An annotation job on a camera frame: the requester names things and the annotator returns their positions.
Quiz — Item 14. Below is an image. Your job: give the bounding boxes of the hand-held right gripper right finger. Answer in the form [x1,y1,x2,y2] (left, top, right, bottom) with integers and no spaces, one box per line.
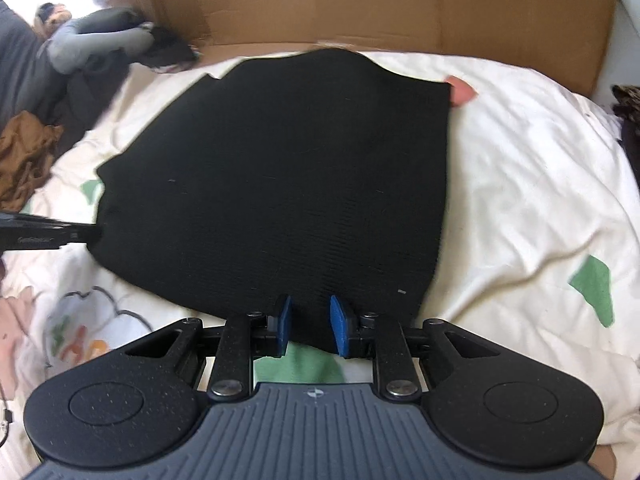
[330,295,488,402]

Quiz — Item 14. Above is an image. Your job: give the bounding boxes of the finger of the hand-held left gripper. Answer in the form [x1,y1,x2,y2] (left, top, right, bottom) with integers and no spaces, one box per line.
[50,217,104,249]

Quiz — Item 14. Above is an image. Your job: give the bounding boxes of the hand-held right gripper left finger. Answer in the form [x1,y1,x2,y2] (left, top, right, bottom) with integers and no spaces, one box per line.
[125,294,292,402]

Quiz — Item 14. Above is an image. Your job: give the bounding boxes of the black knit top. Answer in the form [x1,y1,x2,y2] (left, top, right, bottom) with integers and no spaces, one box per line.
[87,48,452,357]

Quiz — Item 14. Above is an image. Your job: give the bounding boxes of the pile of black clothes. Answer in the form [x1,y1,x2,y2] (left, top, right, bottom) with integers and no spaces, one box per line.
[54,26,199,147]

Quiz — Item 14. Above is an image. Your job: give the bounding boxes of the brown cloth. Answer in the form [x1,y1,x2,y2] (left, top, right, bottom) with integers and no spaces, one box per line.
[0,111,64,212]

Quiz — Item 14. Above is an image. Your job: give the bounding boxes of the grey neck pillow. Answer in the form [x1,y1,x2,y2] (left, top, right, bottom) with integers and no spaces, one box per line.
[46,6,154,74]

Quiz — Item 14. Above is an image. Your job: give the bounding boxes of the small plush toy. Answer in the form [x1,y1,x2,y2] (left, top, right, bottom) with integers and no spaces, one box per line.
[31,1,69,37]

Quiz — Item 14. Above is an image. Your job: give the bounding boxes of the printed cream blanket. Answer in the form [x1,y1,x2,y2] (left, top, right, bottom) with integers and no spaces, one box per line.
[0,50,640,461]

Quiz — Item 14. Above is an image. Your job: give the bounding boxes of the brown cardboard sheet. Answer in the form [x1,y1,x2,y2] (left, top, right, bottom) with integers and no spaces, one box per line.
[116,0,619,97]

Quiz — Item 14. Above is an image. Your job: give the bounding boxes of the leopard print folded cloth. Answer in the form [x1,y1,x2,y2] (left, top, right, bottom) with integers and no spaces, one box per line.
[611,84,640,122]

